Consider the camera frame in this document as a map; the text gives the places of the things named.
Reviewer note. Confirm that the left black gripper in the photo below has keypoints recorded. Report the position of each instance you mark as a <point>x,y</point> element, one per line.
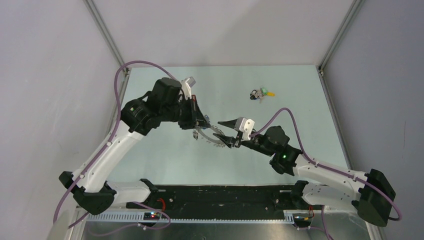
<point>196,119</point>

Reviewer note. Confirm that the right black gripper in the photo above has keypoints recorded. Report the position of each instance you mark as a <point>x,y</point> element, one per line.
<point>230,141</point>

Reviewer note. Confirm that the large silver keyring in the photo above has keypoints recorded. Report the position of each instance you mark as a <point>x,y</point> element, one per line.
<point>199,133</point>

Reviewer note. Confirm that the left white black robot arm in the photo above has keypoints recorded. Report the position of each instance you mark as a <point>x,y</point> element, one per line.
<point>89,185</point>

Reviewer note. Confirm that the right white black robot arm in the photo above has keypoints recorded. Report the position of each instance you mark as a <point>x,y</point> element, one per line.
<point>369,194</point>

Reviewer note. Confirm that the bunch of coloured keys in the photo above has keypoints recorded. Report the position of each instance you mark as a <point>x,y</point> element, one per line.
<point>260,93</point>

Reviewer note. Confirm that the left small circuit board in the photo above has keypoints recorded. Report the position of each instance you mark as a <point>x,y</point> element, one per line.
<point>151,216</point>

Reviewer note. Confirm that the small circuit board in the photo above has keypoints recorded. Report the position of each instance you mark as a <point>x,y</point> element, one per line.
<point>151,216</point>
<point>298,218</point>

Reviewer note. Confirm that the right small circuit board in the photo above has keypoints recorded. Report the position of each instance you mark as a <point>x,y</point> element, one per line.
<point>298,218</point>

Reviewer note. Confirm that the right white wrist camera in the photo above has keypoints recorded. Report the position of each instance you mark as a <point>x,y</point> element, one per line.
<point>244,127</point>

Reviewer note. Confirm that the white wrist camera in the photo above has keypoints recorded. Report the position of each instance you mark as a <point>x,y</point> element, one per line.
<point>186,87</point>
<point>244,127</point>

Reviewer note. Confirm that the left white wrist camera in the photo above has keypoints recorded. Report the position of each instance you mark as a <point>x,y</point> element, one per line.
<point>186,87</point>

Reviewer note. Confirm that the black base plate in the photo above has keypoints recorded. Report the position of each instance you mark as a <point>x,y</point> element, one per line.
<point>228,201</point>

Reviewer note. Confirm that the grey slotted cable duct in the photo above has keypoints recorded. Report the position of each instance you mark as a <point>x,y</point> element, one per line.
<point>137,217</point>

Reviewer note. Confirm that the left aluminium frame post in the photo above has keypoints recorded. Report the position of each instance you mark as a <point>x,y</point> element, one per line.
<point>104,31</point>

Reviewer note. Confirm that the aluminium frame post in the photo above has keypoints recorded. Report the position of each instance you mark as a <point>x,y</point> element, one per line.
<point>104,31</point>
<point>347,21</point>

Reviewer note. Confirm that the right aluminium frame post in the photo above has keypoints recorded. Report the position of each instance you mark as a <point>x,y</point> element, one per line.
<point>347,21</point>

